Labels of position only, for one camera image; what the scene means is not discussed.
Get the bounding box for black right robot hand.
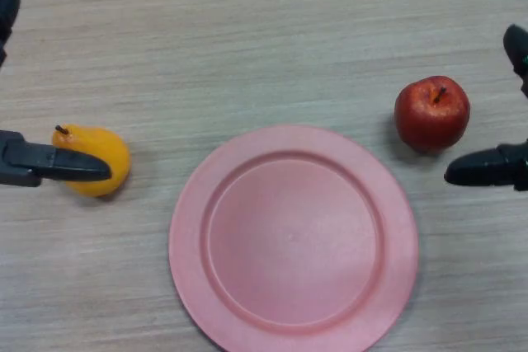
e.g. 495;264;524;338
443;0;528;192

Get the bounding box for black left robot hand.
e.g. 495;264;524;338
0;0;113;188

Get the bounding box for red apple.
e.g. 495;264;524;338
394;75;471;153

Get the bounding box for pink round plate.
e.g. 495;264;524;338
168;124;420;352

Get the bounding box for yellow pear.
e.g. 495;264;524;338
51;123;132;198

